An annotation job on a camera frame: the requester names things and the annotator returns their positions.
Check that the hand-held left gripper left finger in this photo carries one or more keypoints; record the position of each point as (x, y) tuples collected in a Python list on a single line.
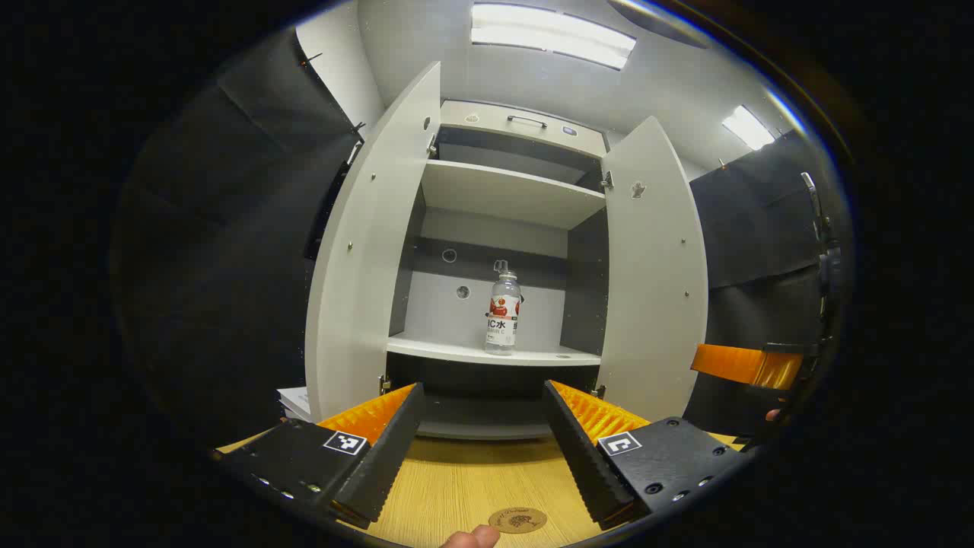
[(388, 457)]

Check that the small ceiling light panel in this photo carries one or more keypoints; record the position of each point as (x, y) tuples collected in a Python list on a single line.
[(749, 128)]

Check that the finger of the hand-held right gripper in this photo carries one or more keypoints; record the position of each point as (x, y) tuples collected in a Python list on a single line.
[(730, 364)]

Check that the clear plastic bottle red label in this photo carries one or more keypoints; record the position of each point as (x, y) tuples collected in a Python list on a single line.
[(502, 327)]

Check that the round cork coaster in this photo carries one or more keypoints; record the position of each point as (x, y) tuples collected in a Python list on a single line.
[(517, 520)]

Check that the grey cabinet drawer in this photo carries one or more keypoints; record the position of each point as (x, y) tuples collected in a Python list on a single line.
[(487, 122)]

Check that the large ceiling light panel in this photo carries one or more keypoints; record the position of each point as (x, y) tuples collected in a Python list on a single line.
[(548, 34)]

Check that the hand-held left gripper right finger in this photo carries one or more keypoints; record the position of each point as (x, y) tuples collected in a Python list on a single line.
[(582, 457)]

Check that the grey cabinet door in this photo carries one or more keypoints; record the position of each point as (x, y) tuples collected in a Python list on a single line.
[(654, 289), (365, 266)]

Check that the grey cabinet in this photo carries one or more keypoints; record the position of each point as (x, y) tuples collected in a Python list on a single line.
[(487, 194)]

